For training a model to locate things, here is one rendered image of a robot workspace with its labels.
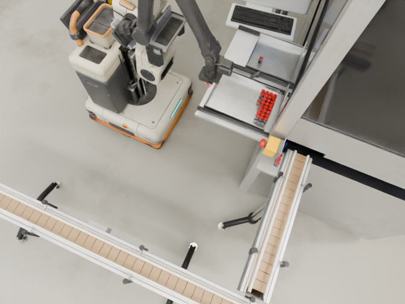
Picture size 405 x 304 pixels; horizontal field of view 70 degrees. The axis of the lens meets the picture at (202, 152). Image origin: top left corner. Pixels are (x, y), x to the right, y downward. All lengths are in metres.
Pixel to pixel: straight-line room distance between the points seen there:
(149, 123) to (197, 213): 0.77
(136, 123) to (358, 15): 1.70
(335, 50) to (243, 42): 0.98
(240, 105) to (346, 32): 0.82
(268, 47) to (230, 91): 0.40
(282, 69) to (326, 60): 0.83
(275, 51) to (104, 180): 1.56
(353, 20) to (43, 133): 2.40
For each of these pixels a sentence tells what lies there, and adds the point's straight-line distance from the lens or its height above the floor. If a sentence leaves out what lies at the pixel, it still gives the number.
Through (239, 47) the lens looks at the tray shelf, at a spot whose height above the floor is 0.88.
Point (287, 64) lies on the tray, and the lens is 1.82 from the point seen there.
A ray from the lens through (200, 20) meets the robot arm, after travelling 1.18.
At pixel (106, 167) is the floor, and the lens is 2.44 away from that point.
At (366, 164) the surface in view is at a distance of 1.45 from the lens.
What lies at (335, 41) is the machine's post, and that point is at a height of 1.61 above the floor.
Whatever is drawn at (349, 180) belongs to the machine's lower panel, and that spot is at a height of 0.87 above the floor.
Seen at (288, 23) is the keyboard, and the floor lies 0.83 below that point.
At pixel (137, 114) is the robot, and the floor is 0.28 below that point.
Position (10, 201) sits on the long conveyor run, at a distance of 1.54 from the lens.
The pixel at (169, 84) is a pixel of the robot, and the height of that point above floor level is 0.28.
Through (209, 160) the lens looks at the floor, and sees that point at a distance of 2.38.
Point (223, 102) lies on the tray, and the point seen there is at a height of 0.88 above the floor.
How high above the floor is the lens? 2.22
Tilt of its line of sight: 68 degrees down
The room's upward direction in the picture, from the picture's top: 6 degrees clockwise
